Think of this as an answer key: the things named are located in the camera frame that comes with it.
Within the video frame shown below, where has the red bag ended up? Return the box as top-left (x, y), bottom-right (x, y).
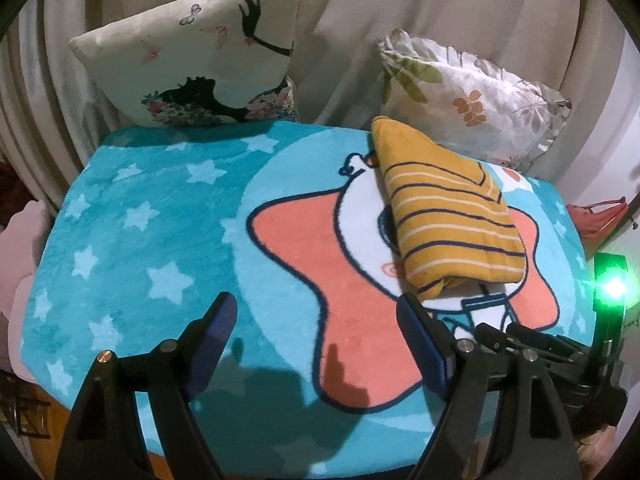
top-left (566, 196), bottom-right (632, 239)

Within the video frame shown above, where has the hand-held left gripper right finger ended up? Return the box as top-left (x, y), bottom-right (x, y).
top-left (396, 292), bottom-right (583, 480)

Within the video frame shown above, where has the white floral leaf pillow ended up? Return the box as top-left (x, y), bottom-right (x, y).
top-left (377, 28), bottom-right (572, 171)

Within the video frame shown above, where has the yellow striped shirt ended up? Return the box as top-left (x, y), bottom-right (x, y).
top-left (371, 116), bottom-right (526, 302)

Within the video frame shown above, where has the pink cloth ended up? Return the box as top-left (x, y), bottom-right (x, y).
top-left (0, 200), bottom-right (57, 377)

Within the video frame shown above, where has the wooden furniture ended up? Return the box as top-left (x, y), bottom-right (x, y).
top-left (0, 365), bottom-right (168, 480)

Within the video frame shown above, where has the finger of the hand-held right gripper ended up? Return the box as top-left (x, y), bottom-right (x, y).
top-left (474, 321), bottom-right (593, 367)

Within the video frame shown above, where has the teal star printed blanket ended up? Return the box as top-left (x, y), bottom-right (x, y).
top-left (12, 121), bottom-right (601, 479)

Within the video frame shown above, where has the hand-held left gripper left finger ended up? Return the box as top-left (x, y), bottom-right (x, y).
top-left (54, 291), bottom-right (238, 480)

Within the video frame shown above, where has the cream pillow with black figure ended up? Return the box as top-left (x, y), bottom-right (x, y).
top-left (69, 0), bottom-right (306, 128)

